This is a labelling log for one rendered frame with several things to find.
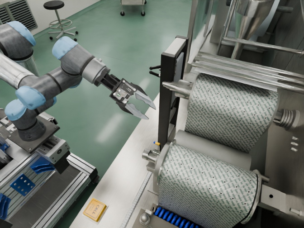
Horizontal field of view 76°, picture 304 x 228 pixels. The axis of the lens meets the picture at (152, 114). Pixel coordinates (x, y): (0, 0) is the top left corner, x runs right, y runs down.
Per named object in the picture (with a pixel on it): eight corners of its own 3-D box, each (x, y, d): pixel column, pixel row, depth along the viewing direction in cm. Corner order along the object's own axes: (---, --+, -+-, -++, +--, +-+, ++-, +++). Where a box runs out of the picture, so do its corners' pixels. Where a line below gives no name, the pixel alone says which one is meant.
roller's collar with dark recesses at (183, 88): (179, 89, 75) (181, 75, 70) (194, 93, 73) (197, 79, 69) (173, 99, 71) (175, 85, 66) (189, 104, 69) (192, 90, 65)
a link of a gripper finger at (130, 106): (144, 127, 62) (123, 106, 61) (142, 124, 68) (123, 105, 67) (150, 120, 62) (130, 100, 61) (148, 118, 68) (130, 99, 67)
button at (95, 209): (93, 199, 86) (92, 197, 84) (106, 206, 84) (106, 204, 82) (83, 214, 82) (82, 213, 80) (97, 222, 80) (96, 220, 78)
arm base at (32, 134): (14, 135, 120) (6, 125, 112) (35, 119, 129) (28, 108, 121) (30, 145, 115) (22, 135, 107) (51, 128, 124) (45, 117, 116)
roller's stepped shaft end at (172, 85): (163, 83, 75) (164, 77, 72) (178, 88, 73) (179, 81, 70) (160, 88, 73) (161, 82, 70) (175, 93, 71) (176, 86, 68)
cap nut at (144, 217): (142, 212, 70) (141, 208, 67) (151, 217, 69) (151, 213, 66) (137, 222, 68) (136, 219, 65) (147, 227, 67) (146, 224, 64)
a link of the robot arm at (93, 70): (84, 77, 65) (99, 58, 65) (96, 86, 66) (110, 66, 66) (79, 75, 57) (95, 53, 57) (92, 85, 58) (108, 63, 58)
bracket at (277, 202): (259, 186, 52) (262, 183, 51) (283, 195, 51) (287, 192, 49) (258, 203, 49) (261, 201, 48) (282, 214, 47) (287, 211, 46)
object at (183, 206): (158, 204, 73) (159, 184, 59) (220, 235, 66) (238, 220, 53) (158, 205, 73) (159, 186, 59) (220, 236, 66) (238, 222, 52)
